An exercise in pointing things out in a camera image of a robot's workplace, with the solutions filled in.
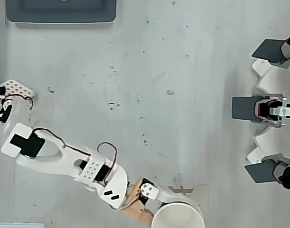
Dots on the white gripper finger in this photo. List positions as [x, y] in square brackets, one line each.
[150, 191]

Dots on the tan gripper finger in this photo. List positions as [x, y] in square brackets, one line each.
[150, 217]

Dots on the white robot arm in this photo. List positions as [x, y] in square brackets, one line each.
[52, 161]

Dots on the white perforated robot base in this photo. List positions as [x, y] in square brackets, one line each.
[16, 89]

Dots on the printed paper mat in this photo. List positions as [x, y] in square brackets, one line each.
[204, 192]

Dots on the dark grey flat plate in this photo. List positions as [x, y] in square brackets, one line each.
[261, 172]
[243, 108]
[268, 51]

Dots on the white gear-shaped wheel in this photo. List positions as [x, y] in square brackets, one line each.
[273, 78]

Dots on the grey plastic tray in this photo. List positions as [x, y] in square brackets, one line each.
[61, 12]

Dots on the black servo with grey bracket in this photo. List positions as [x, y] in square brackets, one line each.
[289, 50]
[286, 173]
[275, 110]

